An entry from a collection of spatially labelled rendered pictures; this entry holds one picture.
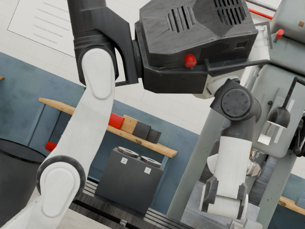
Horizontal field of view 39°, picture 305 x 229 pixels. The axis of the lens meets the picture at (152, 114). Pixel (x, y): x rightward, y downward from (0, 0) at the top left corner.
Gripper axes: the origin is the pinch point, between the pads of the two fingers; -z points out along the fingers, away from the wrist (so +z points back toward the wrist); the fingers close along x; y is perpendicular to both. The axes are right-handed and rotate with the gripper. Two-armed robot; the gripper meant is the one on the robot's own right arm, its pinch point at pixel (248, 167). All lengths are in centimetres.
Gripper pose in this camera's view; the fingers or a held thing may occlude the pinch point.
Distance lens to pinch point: 173.1
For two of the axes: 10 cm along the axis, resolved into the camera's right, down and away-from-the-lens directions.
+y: -3.9, 9.2, 0.1
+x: -7.7, -3.3, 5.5
